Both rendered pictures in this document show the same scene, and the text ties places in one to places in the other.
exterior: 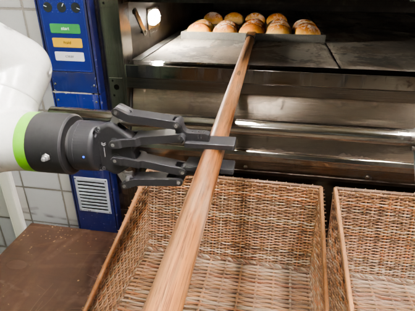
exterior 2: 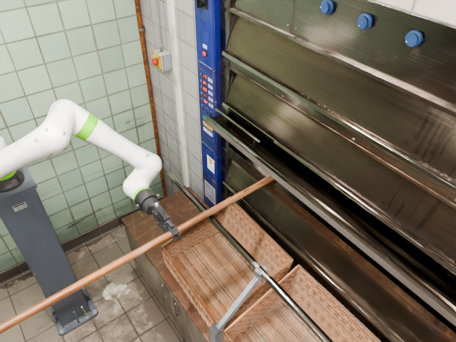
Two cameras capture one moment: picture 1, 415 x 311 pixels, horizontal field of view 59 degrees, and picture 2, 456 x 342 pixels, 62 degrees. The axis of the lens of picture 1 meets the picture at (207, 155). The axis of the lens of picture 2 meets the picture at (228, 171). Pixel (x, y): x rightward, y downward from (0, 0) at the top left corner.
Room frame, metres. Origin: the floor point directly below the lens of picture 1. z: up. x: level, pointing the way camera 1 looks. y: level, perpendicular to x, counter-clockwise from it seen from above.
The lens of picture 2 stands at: (-0.13, -0.88, 2.44)
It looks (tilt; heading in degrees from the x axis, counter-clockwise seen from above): 41 degrees down; 43
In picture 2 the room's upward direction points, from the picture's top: straight up
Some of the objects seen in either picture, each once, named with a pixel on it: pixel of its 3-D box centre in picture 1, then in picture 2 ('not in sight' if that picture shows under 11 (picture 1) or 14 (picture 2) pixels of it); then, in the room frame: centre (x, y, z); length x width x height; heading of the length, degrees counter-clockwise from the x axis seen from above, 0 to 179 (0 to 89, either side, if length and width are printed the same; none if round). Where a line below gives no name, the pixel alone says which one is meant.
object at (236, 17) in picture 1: (233, 18); not in sight; (1.93, -0.13, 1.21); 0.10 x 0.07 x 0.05; 83
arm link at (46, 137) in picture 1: (62, 142); (147, 200); (0.51, 0.22, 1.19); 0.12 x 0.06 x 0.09; 171
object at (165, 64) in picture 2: not in sight; (162, 60); (1.14, 0.84, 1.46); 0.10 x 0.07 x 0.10; 80
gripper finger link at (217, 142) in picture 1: (210, 142); (172, 229); (0.47, 0.00, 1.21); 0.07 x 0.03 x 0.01; 81
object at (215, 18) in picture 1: (213, 17); not in sight; (1.95, -0.03, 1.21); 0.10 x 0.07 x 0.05; 75
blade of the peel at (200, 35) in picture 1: (253, 29); not in sight; (1.64, -0.20, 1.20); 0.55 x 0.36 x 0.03; 81
